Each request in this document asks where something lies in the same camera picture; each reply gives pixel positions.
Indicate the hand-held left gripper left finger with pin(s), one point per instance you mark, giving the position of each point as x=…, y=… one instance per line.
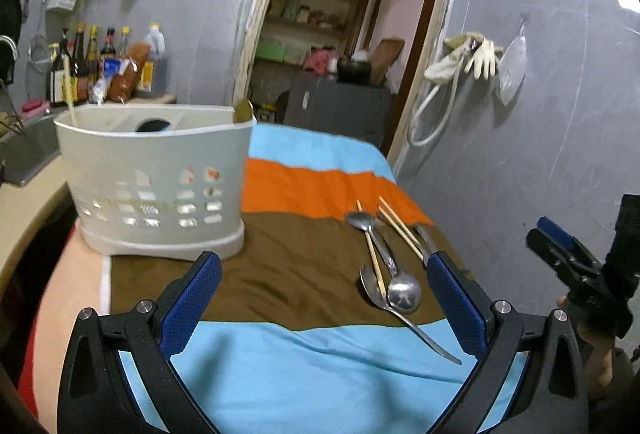
x=192, y=309

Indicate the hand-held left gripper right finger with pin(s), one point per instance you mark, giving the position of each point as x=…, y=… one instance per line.
x=457, y=309

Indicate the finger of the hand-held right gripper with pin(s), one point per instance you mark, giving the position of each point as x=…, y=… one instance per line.
x=557, y=231
x=555, y=259

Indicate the large round metal spoon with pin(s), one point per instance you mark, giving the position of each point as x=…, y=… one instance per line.
x=404, y=294

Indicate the small metal spoon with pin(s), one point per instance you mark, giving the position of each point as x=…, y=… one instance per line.
x=360, y=221

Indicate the white plastic utensil holder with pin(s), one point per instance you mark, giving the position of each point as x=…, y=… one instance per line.
x=160, y=163

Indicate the person's right forearm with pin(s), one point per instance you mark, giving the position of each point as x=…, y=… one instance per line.
x=625, y=389

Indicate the person's right hand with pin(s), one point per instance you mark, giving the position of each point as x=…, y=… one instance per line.
x=600, y=359

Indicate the striped blue orange brown blanket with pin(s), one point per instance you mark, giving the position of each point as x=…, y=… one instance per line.
x=300, y=274

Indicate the pink undercloth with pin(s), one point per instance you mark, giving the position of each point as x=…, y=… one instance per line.
x=70, y=314

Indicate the hanging clear plastic bag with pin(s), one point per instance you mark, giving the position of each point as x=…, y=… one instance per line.
x=512, y=68

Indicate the cream rubber gloves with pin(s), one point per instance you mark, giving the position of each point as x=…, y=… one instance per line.
x=480, y=56

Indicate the brown wooden spoon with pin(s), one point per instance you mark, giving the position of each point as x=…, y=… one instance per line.
x=243, y=111

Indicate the steel kitchen sink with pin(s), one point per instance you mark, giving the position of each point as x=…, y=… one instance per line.
x=30, y=148

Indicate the grey cabinet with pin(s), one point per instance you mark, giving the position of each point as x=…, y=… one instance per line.
x=340, y=108

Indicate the blue white packet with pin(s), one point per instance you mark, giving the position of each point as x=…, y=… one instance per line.
x=102, y=83

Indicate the wooden cutting board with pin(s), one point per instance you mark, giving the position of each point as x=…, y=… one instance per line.
x=386, y=58

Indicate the orange brown snack packet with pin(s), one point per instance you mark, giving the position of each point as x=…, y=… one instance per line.
x=127, y=73

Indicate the pale wooden chopstick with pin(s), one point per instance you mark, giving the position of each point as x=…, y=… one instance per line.
x=69, y=88

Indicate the pink sponge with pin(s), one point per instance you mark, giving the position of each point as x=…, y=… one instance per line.
x=36, y=106

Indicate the large oil jug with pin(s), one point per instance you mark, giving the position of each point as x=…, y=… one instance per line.
x=155, y=53

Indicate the black pot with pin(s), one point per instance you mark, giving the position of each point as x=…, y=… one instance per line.
x=354, y=69

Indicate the dark pump top bottle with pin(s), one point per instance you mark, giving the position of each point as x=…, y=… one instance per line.
x=57, y=78

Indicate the green box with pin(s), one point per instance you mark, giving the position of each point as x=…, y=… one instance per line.
x=270, y=49

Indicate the yellow cap sauce bottle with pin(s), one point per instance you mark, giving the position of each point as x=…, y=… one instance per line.
x=125, y=41
x=93, y=53

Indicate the tall dark sauce bottle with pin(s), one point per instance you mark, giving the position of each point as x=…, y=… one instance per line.
x=80, y=58

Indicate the black cap sauce bottle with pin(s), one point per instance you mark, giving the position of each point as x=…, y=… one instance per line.
x=109, y=46

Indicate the pink cloth bundle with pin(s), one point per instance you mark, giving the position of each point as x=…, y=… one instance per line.
x=320, y=61

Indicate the metal strainer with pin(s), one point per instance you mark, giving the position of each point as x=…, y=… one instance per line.
x=39, y=51

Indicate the chrome faucet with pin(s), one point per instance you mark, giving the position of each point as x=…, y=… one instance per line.
x=7, y=51

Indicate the white door frame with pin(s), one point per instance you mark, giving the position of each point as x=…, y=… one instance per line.
x=257, y=13

